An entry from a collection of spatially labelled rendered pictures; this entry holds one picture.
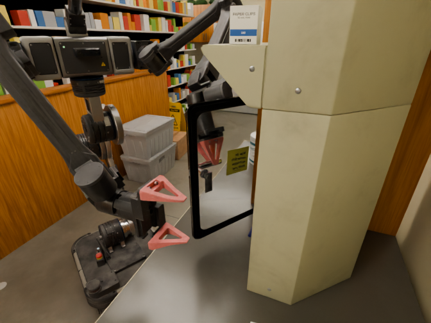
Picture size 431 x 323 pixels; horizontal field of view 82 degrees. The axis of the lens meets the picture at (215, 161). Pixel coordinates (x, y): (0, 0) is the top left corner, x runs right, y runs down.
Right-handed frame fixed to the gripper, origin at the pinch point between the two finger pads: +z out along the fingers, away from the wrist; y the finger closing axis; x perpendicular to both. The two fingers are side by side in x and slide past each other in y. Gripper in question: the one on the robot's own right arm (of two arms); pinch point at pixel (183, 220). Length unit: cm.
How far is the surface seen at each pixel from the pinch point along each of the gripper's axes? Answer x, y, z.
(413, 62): 20.9, 27.5, 34.2
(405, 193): 47, -10, 49
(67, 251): 58, -117, -146
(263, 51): 9.3, 29.4, 11.4
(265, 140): 9.6, 14.6, 12.7
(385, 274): 29, -27, 45
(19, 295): 19, -118, -142
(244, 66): 9.3, 27.2, 8.3
